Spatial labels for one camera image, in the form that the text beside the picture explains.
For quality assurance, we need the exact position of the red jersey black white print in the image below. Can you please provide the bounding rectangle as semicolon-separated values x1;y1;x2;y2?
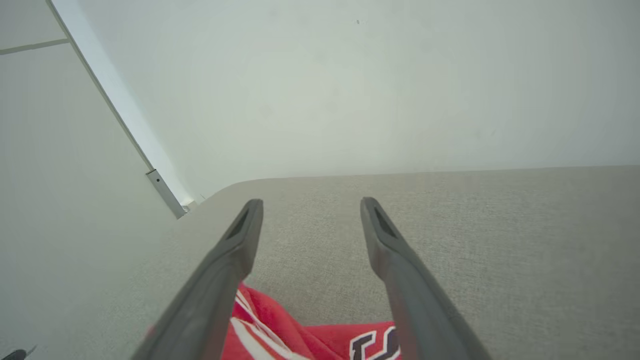
147;282;403;360

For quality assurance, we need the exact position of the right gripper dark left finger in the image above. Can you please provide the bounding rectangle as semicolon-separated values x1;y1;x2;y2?
131;198;264;360

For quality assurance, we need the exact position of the grey metal bar piece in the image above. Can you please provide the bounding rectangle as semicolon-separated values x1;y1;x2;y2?
145;169;188;220

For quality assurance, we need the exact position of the white baseboard strip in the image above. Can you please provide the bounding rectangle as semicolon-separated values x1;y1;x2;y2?
46;0;197;207

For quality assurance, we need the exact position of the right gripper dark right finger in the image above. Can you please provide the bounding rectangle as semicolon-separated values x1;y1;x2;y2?
360;196;493;360

